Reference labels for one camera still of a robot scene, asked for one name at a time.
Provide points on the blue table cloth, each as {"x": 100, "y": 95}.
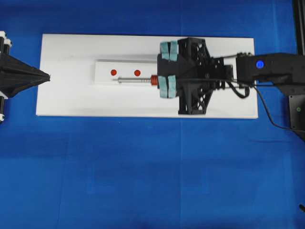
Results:
{"x": 148, "y": 173}

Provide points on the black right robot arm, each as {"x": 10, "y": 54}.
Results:
{"x": 276, "y": 68}

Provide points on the black aluminium frame rail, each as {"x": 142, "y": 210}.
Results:
{"x": 299, "y": 19}

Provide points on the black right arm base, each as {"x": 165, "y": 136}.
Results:
{"x": 296, "y": 101}

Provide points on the left gripper white rollers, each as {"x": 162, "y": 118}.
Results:
{"x": 10, "y": 86}

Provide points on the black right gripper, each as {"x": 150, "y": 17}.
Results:
{"x": 185, "y": 70}

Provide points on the red handled soldering iron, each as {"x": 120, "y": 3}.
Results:
{"x": 152, "y": 80}

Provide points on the small white marked plate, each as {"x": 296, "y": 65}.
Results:
{"x": 108, "y": 69}

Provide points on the large white base board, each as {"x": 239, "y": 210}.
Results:
{"x": 71, "y": 91}

